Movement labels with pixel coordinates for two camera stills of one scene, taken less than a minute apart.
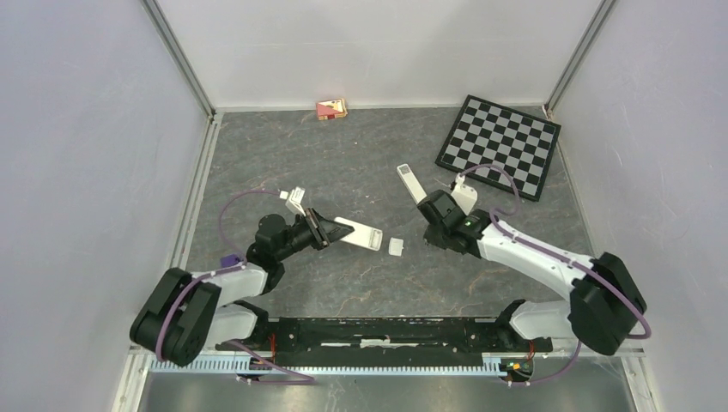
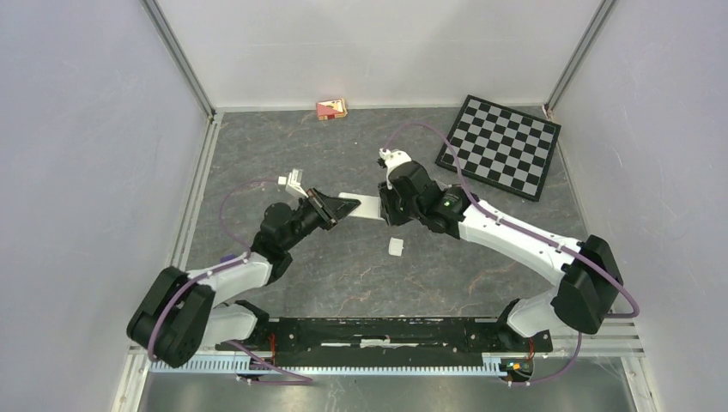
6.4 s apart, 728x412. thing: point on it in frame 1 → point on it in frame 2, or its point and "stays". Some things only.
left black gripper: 330,231 → 336,208
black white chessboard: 486,133 stays
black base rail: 392,338 stays
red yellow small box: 330,109 stays
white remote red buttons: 362,236 → 370,207
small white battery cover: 396,246 stays
